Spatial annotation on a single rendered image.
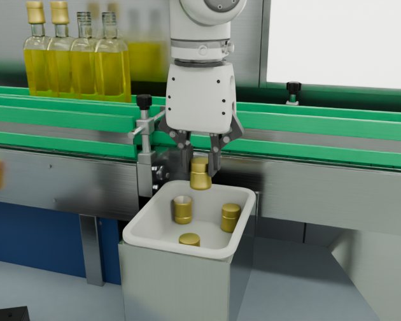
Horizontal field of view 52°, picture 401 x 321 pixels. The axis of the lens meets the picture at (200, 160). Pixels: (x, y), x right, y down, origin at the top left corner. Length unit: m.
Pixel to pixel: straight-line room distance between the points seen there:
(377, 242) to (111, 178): 0.66
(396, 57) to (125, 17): 0.59
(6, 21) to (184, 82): 0.74
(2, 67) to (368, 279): 1.12
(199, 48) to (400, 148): 0.42
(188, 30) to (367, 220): 0.49
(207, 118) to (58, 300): 0.54
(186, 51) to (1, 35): 0.78
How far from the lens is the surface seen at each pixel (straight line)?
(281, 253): 1.07
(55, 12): 0.96
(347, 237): 1.11
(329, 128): 0.79
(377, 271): 1.16
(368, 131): 0.80
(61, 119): 0.85
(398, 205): 0.84
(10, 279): 1.06
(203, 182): 0.65
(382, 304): 1.22
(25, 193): 0.95
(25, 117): 0.90
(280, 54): 0.94
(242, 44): 0.95
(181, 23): 0.57
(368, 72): 0.94
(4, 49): 1.27
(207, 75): 0.59
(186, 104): 0.60
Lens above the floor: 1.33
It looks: 21 degrees down
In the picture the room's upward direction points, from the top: straight up
